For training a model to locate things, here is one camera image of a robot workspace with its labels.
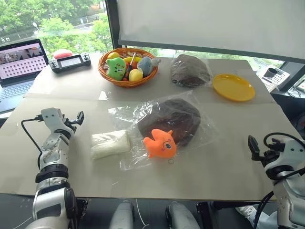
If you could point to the small beige cardboard sheet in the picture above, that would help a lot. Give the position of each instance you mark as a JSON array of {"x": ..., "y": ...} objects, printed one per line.
[{"x": 78, "y": 83}]

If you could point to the white desk phone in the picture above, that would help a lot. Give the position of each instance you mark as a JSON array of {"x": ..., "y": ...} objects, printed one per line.
[{"x": 282, "y": 80}]

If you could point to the white shoe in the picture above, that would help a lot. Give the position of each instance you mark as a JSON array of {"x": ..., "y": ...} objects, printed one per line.
[{"x": 246, "y": 215}]

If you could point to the large clear plastic bag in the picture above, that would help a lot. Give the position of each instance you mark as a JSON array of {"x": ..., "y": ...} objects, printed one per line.
[{"x": 124, "y": 114}]

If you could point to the green plush toy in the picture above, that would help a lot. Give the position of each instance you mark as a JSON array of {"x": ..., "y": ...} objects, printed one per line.
[{"x": 115, "y": 69}]

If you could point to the blue jeans leg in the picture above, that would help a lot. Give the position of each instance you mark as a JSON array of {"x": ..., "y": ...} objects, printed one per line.
[{"x": 264, "y": 220}]

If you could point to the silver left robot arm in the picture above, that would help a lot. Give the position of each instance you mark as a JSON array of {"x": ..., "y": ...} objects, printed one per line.
[{"x": 51, "y": 152}]

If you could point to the large beige cardboard sheet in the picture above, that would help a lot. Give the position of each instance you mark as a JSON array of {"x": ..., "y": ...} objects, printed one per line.
[{"x": 202, "y": 174}]

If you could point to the open laptop computer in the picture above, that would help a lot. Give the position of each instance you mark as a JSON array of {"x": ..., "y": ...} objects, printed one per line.
[{"x": 19, "y": 64}]

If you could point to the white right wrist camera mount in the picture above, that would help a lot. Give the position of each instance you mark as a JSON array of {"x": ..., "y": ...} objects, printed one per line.
[{"x": 294, "y": 148}]

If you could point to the street lamp outdoors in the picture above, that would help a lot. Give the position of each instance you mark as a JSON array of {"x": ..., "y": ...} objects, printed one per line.
[{"x": 35, "y": 25}]

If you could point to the brown plush toy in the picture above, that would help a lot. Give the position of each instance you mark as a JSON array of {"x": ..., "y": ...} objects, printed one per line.
[{"x": 174, "y": 117}]

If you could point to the yellow toy banana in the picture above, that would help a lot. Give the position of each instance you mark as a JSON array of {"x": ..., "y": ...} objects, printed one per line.
[{"x": 129, "y": 59}]

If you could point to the yellow plastic plate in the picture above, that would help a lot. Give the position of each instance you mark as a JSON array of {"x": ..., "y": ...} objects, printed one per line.
[{"x": 233, "y": 87}]

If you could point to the orange fish plush toy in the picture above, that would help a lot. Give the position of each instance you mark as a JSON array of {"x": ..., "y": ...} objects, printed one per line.
[{"x": 159, "y": 145}]

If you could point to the yellow toy lemon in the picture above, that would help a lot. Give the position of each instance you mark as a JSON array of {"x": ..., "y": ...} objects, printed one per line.
[{"x": 114, "y": 55}]

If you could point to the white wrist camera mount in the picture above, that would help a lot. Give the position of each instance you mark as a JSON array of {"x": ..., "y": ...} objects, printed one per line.
[
  {"x": 51, "y": 118},
  {"x": 294, "y": 148}
]

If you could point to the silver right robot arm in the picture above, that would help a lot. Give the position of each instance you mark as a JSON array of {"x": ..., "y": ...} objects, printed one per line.
[{"x": 288, "y": 190}]

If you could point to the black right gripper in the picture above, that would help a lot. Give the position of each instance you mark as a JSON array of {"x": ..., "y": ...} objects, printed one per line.
[{"x": 269, "y": 155}]

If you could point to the black handheld controller with screen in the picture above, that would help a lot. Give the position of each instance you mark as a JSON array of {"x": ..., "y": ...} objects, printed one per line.
[{"x": 70, "y": 62}]

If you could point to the orange wicker basket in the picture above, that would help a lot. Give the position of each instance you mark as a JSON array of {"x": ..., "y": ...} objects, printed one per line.
[{"x": 128, "y": 83}]

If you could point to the white roller blind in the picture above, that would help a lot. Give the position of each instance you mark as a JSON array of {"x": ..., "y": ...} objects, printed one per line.
[{"x": 209, "y": 23}]

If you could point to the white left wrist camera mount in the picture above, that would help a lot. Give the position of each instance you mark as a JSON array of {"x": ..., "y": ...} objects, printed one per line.
[{"x": 51, "y": 118}]

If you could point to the black window frame post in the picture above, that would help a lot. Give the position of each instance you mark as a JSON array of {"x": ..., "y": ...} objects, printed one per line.
[{"x": 112, "y": 23}]

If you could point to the blue grey plush toy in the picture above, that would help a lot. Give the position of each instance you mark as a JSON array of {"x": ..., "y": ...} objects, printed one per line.
[{"x": 146, "y": 65}]

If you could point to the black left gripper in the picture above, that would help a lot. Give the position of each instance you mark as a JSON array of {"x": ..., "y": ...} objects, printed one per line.
[{"x": 71, "y": 124}]

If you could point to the black table leg bracket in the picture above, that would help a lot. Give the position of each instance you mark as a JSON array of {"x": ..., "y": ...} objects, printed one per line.
[{"x": 204, "y": 214}]

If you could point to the white plastic packet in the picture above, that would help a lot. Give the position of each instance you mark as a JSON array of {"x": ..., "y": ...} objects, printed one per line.
[{"x": 109, "y": 144}]

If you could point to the grey rounded shape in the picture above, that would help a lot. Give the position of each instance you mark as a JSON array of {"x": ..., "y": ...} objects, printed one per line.
[
  {"x": 122, "y": 214},
  {"x": 181, "y": 215}
]

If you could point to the red and white plush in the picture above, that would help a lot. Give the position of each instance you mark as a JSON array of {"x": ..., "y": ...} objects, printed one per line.
[{"x": 62, "y": 53}]

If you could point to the round yellow toy fruit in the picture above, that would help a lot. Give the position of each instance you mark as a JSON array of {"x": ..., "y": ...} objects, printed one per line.
[{"x": 135, "y": 74}]

